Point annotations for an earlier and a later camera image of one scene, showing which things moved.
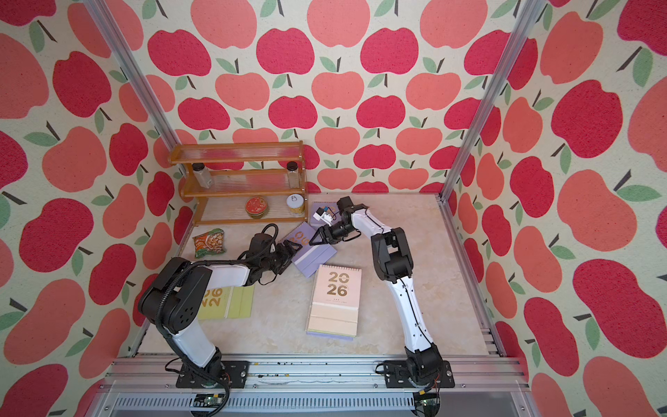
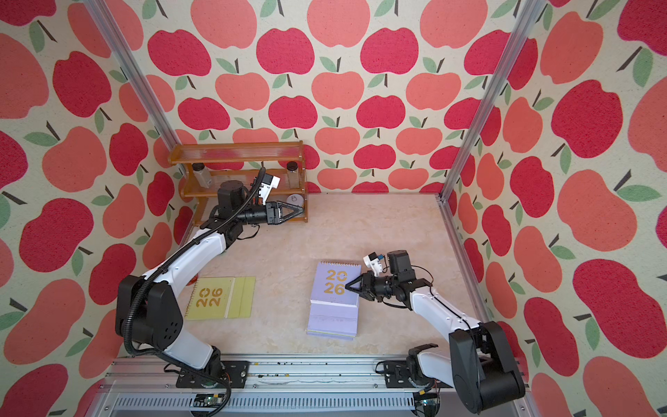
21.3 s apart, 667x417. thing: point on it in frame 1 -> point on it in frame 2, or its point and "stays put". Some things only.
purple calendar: x=309 y=257 -> x=340 y=334
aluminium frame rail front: x=148 y=387 stays put
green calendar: x=231 y=302 stays put
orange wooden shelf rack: x=260 y=182 stays put
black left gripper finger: x=287 y=248 -> x=288 y=206
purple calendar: x=331 y=208 -> x=333 y=308
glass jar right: x=293 y=175 stays put
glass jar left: x=201 y=175 stays put
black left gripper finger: x=279 y=269 -> x=291 y=215
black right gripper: x=325 y=234 -> x=366 y=286
